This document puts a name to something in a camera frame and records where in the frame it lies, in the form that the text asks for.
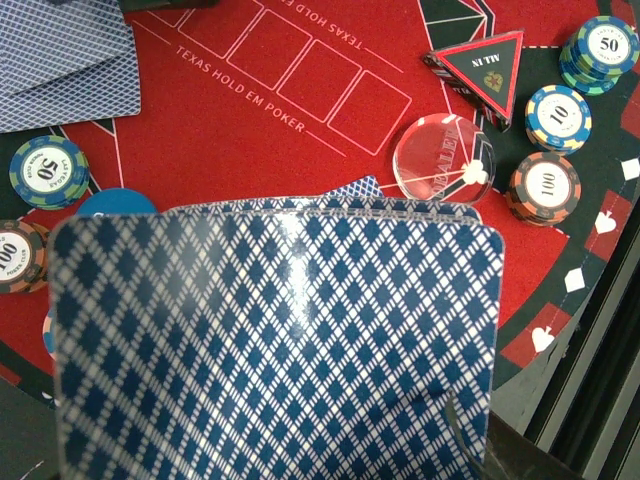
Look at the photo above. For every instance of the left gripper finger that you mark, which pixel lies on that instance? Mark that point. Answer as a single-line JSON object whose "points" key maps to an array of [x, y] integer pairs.
{"points": [[508, 455]]}

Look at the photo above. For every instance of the round red black poker mat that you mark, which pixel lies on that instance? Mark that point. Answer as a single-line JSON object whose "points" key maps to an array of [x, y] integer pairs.
{"points": [[275, 98]]}

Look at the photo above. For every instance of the blue small blind button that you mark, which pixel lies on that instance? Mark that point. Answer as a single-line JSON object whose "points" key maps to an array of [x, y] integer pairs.
{"points": [[116, 201]]}

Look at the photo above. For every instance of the blue card deck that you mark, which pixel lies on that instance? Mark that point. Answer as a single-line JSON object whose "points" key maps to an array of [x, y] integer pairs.
{"points": [[274, 344]]}

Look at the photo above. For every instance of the black triangular marker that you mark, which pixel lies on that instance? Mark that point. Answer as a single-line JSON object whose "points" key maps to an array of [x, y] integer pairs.
{"points": [[484, 72]]}

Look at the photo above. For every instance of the brown chip stack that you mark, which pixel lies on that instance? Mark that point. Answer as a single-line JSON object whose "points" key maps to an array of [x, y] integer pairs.
{"points": [[24, 260]]}

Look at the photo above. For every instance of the blue playing card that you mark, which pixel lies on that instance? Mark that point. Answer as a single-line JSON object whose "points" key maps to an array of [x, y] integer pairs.
{"points": [[366, 186], [60, 45], [108, 90]]}

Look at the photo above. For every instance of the clear round dealer button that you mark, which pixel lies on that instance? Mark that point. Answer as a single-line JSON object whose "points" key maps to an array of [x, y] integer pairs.
{"points": [[445, 158]]}

